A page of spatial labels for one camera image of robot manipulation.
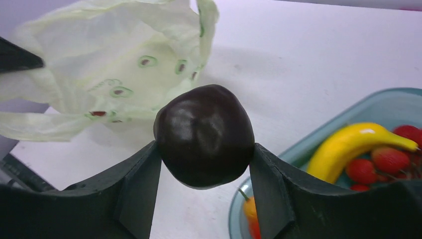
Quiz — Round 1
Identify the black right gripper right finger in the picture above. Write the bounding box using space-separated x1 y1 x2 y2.
250 144 422 239

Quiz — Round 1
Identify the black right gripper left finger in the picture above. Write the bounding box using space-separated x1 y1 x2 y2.
0 141 161 239

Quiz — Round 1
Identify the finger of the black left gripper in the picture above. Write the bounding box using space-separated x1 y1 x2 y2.
0 37 44 73

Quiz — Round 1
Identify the red fake bell pepper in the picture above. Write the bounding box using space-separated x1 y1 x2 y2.
238 188 261 239

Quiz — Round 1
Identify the yellow fake banana bunch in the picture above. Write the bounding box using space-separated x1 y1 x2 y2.
306 122 419 184

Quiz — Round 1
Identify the light green plastic bag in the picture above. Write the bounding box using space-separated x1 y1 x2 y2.
0 0 219 141

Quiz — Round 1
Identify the dark purple fake mangosteen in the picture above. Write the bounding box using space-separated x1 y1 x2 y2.
153 85 255 190

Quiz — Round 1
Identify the red fake strawberry bunch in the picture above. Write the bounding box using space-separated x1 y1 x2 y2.
344 122 422 191

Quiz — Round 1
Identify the teal plastic tray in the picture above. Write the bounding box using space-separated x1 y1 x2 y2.
229 88 422 239

